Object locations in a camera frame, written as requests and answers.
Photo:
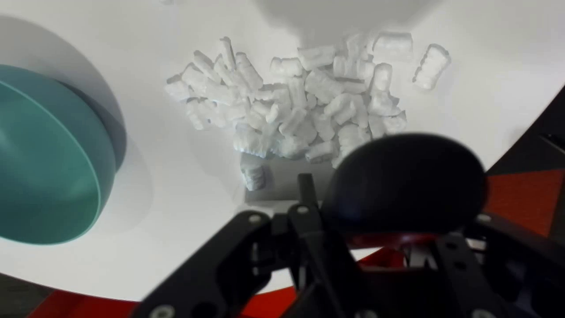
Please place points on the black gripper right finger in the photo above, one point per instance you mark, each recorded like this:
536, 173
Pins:
506, 270

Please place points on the round white table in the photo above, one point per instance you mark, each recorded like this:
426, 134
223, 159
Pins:
177, 222

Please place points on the teal bowl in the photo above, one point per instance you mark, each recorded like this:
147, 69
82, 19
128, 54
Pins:
47, 164

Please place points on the white foam piece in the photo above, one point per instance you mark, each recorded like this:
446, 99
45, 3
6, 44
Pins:
432, 65

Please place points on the pile of white foam pieces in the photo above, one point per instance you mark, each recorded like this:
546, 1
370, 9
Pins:
294, 99

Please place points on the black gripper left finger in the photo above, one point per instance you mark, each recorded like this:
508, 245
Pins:
236, 265

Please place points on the large orange tub armchair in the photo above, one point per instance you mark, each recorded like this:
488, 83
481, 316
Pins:
524, 199

